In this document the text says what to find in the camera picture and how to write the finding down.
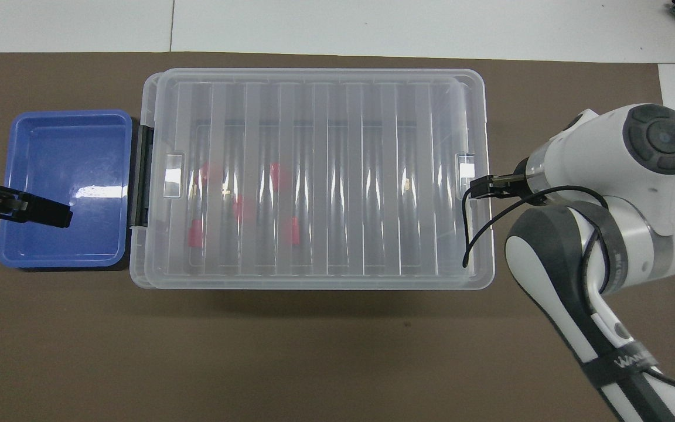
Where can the brown table mat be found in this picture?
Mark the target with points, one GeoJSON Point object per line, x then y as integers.
{"type": "Point", "coordinates": [337, 351]}

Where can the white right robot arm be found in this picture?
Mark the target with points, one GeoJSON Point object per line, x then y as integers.
{"type": "Point", "coordinates": [583, 158]}

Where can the clear plastic storage box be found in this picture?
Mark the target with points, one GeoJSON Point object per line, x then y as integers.
{"type": "Point", "coordinates": [136, 264]}

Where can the blue plastic tray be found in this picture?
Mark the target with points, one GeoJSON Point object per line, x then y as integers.
{"type": "Point", "coordinates": [68, 152]}

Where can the red block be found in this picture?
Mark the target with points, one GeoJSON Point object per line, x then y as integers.
{"type": "Point", "coordinates": [195, 234]}
{"type": "Point", "coordinates": [295, 230]}
{"type": "Point", "coordinates": [204, 173]}
{"type": "Point", "coordinates": [239, 208]}
{"type": "Point", "coordinates": [276, 176]}

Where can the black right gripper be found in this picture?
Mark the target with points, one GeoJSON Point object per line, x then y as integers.
{"type": "Point", "coordinates": [513, 184]}

